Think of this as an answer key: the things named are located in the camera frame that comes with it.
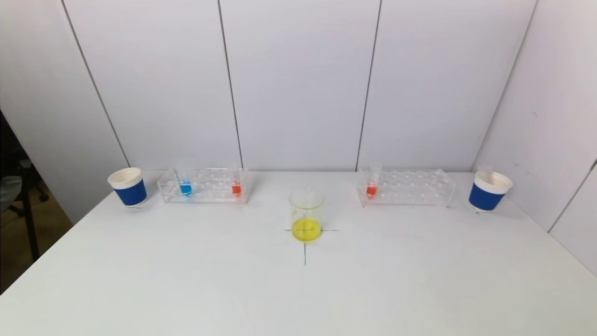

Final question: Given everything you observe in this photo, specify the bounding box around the clear glass beaker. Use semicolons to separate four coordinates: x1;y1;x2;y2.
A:
289;187;325;243

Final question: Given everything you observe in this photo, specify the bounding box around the test tube with red pigment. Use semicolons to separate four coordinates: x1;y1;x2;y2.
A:
366;162;383;199
230;166;243;197

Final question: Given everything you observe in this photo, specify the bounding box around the clear acrylic test tube rack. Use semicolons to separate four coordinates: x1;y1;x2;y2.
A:
357;168;457;207
157;167;250;204

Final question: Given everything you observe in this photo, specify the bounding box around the test tube with blue pigment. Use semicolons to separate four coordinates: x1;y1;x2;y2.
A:
175;161;193;196

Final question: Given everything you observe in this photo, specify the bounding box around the blue and white paper cup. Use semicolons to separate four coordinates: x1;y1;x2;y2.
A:
468;171;514;213
107;167;148;208

